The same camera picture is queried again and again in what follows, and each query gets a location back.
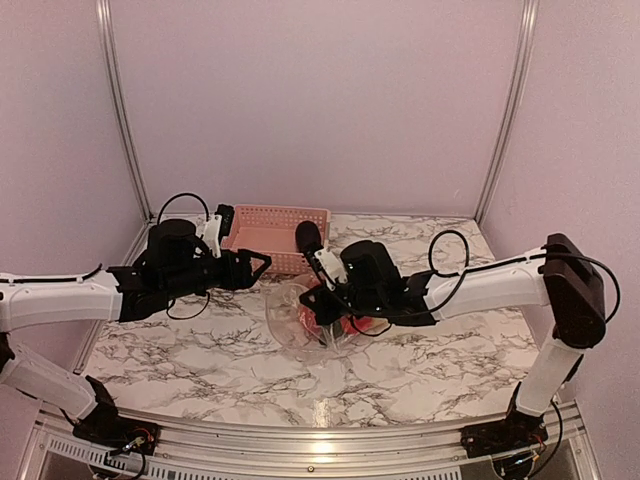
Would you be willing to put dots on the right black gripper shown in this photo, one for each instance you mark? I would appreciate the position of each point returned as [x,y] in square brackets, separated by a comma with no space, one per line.
[319,306]

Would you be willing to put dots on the purple fake eggplant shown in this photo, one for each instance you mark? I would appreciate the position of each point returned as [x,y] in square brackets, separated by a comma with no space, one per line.
[308,237]

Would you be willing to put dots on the right aluminium frame post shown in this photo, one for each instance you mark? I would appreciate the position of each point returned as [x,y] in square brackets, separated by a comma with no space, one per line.
[522,61]

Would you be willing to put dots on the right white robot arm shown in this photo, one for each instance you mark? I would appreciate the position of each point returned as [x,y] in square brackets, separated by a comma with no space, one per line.
[556,275]

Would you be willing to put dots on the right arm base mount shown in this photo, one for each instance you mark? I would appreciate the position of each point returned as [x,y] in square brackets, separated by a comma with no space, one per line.
[515,431]

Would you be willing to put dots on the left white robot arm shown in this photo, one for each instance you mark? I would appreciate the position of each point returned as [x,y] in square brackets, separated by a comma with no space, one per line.
[27,302]

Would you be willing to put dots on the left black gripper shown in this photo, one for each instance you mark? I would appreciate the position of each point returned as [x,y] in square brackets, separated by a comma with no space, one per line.
[243,277]

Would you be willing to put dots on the pink perforated plastic basket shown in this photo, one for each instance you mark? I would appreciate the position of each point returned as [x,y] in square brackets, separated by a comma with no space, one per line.
[270,230]

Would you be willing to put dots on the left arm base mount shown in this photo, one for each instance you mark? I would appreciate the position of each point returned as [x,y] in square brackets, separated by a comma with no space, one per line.
[105,426]

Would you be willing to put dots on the clear zip top bag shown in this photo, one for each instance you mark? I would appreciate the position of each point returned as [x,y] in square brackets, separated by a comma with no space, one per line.
[294,325]

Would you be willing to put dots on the aluminium frame post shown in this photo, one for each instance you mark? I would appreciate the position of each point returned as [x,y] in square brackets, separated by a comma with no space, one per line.
[522,61]
[108,43]

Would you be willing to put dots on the front aluminium rail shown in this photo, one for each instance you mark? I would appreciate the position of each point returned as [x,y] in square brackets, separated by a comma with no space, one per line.
[194,449]

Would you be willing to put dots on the red fake strawberries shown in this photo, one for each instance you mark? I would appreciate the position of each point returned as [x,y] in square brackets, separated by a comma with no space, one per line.
[306,317]

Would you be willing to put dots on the left aluminium frame post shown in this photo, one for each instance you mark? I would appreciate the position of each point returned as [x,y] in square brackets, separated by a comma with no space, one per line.
[108,43]

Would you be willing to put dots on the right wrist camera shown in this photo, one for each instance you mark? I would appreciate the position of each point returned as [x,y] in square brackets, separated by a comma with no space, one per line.
[327,266]

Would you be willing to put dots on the red fake pepper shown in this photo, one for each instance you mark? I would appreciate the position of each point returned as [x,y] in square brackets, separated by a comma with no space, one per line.
[366,326]

